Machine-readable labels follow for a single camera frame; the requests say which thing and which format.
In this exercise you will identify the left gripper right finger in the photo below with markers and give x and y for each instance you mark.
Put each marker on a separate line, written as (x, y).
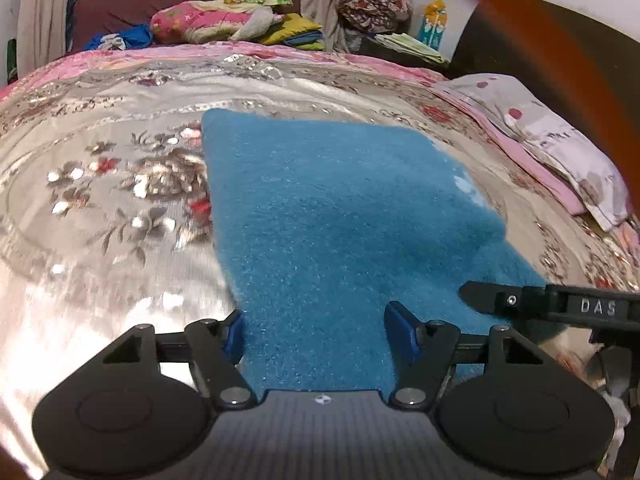
(422, 352)

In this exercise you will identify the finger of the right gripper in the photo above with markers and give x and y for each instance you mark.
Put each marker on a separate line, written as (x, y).
(513, 303)

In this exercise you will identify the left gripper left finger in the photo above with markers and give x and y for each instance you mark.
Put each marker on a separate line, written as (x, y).
(216, 349)

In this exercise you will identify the teal fleece garment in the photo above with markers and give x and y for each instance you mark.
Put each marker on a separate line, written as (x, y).
(318, 225)

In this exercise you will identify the blue clothes pile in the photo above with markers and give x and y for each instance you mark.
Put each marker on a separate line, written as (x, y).
(133, 38)

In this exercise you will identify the yellow blue folded clothes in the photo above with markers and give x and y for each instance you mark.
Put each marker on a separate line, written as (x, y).
(296, 32)

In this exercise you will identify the pink spotted pillow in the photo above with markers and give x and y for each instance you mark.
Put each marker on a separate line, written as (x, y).
(550, 139)

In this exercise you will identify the floral satin bedspread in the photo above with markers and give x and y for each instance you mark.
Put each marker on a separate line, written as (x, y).
(106, 219)

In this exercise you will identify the green papers stack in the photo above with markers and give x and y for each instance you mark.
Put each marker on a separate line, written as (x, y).
(403, 43)

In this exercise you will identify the floral brown bundle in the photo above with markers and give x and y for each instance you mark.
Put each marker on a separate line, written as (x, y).
(375, 16)

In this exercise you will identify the beige left curtain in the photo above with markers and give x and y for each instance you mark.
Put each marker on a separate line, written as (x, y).
(41, 34)

